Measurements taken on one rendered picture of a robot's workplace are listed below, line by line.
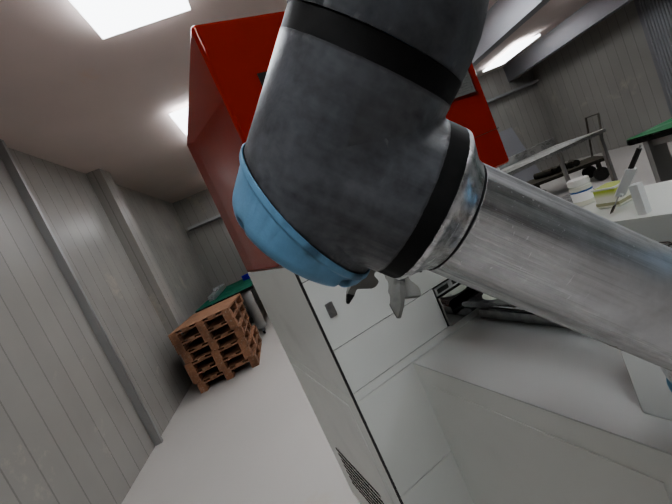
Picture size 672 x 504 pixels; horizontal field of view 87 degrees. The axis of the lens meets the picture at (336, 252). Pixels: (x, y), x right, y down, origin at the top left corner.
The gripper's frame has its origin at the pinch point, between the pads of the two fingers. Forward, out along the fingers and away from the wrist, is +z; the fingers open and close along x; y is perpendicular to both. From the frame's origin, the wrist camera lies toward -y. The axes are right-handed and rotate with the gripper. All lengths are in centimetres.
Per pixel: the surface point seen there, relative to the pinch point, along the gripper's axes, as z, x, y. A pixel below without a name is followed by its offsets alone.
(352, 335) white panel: 8.4, 30.1, 19.4
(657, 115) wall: -511, 258, 792
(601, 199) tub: -50, 6, 84
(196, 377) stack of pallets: 134, 390, 66
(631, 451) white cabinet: 10.7, -26.0, 34.6
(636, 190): -46, -8, 71
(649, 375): -0.9, -27.5, 32.6
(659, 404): 2.9, -28.1, 35.8
